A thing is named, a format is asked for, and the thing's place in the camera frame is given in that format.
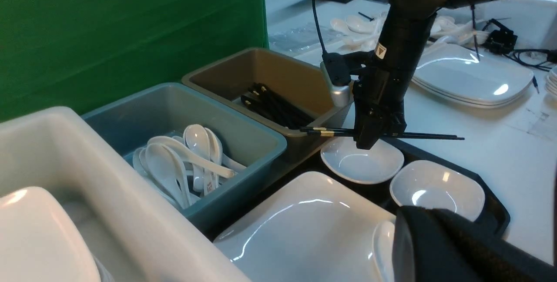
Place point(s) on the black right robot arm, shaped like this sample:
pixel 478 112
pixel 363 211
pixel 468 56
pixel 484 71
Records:
pixel 406 30

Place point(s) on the green backdrop cloth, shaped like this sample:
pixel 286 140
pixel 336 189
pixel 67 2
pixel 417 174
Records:
pixel 84 54

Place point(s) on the white plates stack on table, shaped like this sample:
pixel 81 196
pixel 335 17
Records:
pixel 459 75

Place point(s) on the black chopsticks pair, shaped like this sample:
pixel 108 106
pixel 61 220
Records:
pixel 342 132

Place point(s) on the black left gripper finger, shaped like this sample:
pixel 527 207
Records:
pixel 438 245

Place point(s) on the large white plastic tub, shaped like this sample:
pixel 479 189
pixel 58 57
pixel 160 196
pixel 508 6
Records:
pixel 136 234

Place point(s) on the white spoons pile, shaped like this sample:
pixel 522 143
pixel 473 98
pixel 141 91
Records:
pixel 182 169

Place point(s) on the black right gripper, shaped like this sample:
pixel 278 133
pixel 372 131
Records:
pixel 379 101

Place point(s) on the black chopsticks bundle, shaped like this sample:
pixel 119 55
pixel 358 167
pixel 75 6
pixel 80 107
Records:
pixel 260 99

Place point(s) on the white deep bowl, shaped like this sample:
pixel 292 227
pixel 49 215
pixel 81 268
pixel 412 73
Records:
pixel 430 185

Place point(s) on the brown plastic bin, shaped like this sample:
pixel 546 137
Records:
pixel 298 82

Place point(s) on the white square rice plate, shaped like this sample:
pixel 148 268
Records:
pixel 313 229

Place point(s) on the white shallow bowl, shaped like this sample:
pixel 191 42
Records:
pixel 367 167

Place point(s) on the stack of white square plates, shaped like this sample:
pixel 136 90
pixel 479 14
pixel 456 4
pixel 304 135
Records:
pixel 40 243

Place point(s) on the teal plastic bin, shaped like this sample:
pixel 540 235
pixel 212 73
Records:
pixel 169 108

